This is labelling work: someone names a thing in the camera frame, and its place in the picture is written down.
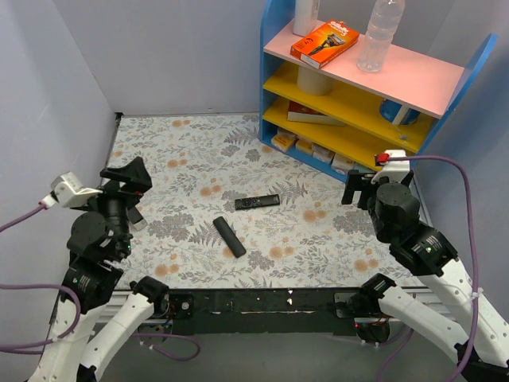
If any black remote control body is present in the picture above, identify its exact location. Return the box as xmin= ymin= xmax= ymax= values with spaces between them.
xmin=212 ymin=216 xmax=247 ymax=258

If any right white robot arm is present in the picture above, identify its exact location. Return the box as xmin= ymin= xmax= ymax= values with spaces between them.
xmin=341 ymin=170 xmax=508 ymax=381

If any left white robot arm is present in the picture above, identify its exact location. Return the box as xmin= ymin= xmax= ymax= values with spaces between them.
xmin=30 ymin=157 xmax=169 ymax=381

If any black remote with buttons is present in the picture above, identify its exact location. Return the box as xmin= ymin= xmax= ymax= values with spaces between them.
xmin=235 ymin=194 xmax=281 ymax=211

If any white tissue pack right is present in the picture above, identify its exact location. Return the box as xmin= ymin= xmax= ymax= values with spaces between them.
xmin=331 ymin=153 xmax=355 ymax=175

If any white tissue pack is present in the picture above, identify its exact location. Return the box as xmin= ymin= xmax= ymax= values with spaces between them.
xmin=331 ymin=153 xmax=355 ymax=175
xmin=312 ymin=143 xmax=335 ymax=165

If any black battery cover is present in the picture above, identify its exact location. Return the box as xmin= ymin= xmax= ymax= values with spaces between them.
xmin=127 ymin=206 xmax=148 ymax=232

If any orange tissue pack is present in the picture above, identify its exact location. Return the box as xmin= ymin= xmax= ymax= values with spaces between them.
xmin=295 ymin=138 xmax=314 ymax=156

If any blue shelf unit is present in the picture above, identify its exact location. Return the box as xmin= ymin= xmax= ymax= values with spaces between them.
xmin=258 ymin=1 xmax=497 ymax=169

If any yellow tissue pack left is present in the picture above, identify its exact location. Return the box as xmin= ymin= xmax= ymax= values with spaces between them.
xmin=271 ymin=127 xmax=297 ymax=152

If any red white book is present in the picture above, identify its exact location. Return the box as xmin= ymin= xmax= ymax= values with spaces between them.
xmin=287 ymin=101 xmax=345 ymax=127

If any floral table mat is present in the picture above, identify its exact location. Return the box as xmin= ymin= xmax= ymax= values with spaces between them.
xmin=74 ymin=113 xmax=438 ymax=290

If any white paper roll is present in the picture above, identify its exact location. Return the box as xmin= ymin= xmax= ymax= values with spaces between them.
xmin=297 ymin=66 xmax=334 ymax=96

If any clear plastic bottle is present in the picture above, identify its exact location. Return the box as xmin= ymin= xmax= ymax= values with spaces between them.
xmin=357 ymin=0 xmax=406 ymax=72

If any orange razor box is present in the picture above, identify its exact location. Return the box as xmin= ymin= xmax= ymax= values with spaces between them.
xmin=290 ymin=20 xmax=360 ymax=69

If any white bottle on shelf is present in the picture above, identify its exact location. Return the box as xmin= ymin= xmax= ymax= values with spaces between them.
xmin=293 ymin=0 xmax=320 ymax=37

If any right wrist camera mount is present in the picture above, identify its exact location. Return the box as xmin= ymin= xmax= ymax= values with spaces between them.
xmin=371 ymin=150 xmax=414 ymax=186

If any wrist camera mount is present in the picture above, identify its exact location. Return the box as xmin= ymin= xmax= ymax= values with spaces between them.
xmin=371 ymin=150 xmax=414 ymax=186
xmin=39 ymin=172 xmax=103 ymax=209

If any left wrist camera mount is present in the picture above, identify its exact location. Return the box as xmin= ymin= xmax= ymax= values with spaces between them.
xmin=39 ymin=172 xmax=103 ymax=209

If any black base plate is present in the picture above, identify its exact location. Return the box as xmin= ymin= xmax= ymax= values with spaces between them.
xmin=122 ymin=286 xmax=393 ymax=337

